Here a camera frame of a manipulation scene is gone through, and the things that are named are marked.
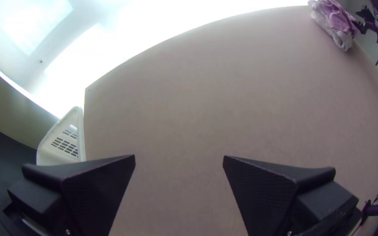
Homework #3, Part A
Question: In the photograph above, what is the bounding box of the white laundry basket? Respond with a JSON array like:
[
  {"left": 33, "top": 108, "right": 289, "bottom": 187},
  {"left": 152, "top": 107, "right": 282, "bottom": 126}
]
[{"left": 36, "top": 106, "right": 87, "bottom": 167}]

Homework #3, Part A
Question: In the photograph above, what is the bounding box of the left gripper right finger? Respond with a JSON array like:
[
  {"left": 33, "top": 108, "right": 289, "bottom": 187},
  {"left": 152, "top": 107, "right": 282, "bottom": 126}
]
[{"left": 222, "top": 155, "right": 361, "bottom": 236}]

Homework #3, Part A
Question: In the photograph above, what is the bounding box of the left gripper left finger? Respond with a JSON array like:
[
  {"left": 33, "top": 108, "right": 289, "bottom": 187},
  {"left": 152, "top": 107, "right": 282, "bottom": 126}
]
[{"left": 7, "top": 154, "right": 137, "bottom": 236}]

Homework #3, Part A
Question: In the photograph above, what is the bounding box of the white garment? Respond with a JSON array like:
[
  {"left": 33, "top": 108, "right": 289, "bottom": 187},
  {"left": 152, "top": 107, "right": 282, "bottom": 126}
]
[{"left": 312, "top": 11, "right": 354, "bottom": 52}]

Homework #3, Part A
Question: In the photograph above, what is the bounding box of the purple t-shirt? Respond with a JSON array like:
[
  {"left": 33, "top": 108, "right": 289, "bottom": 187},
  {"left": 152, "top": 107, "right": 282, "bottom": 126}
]
[{"left": 308, "top": 0, "right": 359, "bottom": 37}]

